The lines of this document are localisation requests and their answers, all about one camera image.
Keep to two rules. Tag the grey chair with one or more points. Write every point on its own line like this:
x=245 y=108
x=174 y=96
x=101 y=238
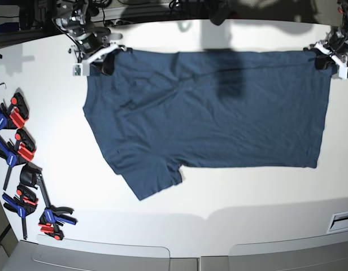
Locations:
x=317 y=253
x=72 y=254

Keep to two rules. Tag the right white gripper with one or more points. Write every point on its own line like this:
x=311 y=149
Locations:
x=109 y=52

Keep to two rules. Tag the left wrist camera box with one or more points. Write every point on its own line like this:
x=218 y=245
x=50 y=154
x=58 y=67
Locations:
x=343 y=72

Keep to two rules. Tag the long-bar blue red clamp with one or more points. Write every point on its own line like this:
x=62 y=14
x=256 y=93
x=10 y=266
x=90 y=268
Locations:
x=53 y=218

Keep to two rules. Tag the left grey chair back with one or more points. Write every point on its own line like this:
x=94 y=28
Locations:
x=72 y=254

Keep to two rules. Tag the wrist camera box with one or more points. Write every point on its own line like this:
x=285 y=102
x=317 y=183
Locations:
x=343 y=72
x=81 y=69

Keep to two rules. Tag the aluminium rail with cables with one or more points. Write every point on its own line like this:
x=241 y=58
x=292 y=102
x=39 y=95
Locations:
x=27 y=29

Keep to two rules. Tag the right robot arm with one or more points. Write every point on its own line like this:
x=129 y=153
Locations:
x=93 y=46

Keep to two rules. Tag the right grey chair back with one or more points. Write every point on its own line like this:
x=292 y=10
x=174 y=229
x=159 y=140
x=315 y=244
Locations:
x=317 y=253

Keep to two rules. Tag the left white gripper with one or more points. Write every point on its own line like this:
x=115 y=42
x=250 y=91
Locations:
x=327 y=57

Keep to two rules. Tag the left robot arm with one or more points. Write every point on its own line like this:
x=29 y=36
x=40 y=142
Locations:
x=338 y=35

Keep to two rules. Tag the blue T-shirt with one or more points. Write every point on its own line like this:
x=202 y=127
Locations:
x=214 y=109

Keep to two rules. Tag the top blue red clamp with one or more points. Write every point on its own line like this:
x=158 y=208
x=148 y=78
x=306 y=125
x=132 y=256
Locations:
x=15 y=115

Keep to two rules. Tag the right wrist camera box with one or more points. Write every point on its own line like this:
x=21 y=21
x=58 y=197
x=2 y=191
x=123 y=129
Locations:
x=81 y=69

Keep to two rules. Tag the white label slot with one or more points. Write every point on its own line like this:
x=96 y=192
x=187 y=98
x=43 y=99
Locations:
x=338 y=223

